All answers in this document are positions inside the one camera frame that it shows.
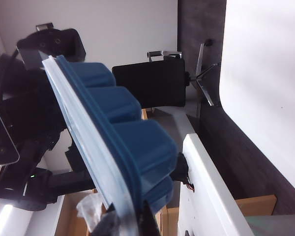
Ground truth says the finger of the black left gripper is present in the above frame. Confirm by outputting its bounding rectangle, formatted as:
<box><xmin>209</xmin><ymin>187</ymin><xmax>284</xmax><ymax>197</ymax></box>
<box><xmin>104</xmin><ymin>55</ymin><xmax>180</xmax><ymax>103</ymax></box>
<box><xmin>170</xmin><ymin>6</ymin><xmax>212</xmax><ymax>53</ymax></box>
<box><xmin>65</xmin><ymin>144</ymin><xmax>89</xmax><ymax>173</ymax></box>
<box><xmin>16</xmin><ymin>28</ymin><xmax>87</xmax><ymax>64</ymax></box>

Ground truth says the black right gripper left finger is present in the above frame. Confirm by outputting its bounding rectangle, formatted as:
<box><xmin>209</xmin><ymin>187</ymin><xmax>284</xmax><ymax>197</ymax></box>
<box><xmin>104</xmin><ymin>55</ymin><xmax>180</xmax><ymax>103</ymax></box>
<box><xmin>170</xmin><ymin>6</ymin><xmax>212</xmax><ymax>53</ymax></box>
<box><xmin>92</xmin><ymin>203</ymin><xmax>121</xmax><ymax>236</ymax></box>

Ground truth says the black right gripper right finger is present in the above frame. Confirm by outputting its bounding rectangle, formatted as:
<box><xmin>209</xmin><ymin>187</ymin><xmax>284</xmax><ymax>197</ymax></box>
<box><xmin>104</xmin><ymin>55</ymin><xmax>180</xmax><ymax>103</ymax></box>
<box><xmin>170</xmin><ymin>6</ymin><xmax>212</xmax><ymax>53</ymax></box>
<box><xmin>137</xmin><ymin>200</ymin><xmax>161</xmax><ymax>236</ymax></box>

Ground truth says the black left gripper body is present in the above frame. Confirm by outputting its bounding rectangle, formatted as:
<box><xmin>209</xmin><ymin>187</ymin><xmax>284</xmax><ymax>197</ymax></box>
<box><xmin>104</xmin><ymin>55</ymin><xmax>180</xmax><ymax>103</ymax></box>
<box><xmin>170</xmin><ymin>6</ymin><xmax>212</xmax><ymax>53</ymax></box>
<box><xmin>0</xmin><ymin>46</ymin><xmax>72</xmax><ymax>148</ymax></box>

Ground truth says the dark object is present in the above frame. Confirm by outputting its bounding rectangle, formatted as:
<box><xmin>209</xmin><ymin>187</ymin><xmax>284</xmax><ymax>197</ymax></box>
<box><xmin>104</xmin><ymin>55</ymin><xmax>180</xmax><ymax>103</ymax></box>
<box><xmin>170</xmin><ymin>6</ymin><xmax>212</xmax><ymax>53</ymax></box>
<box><xmin>55</xmin><ymin>54</ymin><xmax>179</xmax><ymax>215</ymax></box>

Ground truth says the brown cardboard box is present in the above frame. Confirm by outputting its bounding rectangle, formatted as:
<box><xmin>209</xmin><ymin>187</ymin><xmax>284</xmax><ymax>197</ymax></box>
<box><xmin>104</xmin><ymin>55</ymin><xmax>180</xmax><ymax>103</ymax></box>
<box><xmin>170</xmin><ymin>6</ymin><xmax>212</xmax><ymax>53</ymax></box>
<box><xmin>161</xmin><ymin>206</ymin><xmax>180</xmax><ymax>236</ymax></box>
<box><xmin>236</xmin><ymin>194</ymin><xmax>277</xmax><ymax>217</ymax></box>
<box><xmin>62</xmin><ymin>191</ymin><xmax>99</xmax><ymax>236</ymax></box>

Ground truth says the white desk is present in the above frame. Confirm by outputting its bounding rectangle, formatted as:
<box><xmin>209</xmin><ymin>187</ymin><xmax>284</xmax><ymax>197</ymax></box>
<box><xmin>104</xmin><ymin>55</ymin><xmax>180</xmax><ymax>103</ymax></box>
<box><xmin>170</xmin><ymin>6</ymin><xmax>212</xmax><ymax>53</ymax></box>
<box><xmin>178</xmin><ymin>134</ymin><xmax>255</xmax><ymax>236</ymax></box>

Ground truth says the black office chair chrome base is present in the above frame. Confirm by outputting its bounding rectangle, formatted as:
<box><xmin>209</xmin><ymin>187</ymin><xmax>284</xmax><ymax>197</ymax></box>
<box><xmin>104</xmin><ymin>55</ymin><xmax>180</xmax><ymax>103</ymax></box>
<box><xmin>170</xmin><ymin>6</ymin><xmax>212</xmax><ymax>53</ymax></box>
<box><xmin>112</xmin><ymin>39</ymin><xmax>222</xmax><ymax>110</ymax></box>

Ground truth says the green floor mat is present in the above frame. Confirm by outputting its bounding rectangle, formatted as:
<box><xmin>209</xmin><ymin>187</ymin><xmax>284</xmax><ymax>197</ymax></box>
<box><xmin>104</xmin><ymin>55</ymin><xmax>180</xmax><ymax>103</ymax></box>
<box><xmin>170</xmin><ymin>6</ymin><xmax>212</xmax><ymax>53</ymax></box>
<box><xmin>244</xmin><ymin>213</ymin><xmax>295</xmax><ymax>236</ymax></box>

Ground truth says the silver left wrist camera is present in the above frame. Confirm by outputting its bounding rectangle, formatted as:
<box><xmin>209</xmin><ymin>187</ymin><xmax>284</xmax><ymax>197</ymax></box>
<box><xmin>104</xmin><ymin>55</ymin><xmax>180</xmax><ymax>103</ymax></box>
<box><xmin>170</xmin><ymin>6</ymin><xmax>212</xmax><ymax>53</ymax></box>
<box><xmin>0</xmin><ymin>98</ymin><xmax>20</xmax><ymax>168</ymax></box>

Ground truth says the black connector with wires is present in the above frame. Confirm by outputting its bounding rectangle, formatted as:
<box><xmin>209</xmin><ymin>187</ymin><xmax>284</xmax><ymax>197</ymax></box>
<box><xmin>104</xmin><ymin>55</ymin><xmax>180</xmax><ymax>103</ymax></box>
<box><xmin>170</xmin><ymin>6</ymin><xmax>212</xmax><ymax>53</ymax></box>
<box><xmin>176</xmin><ymin>151</ymin><xmax>195</xmax><ymax>194</ymax></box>

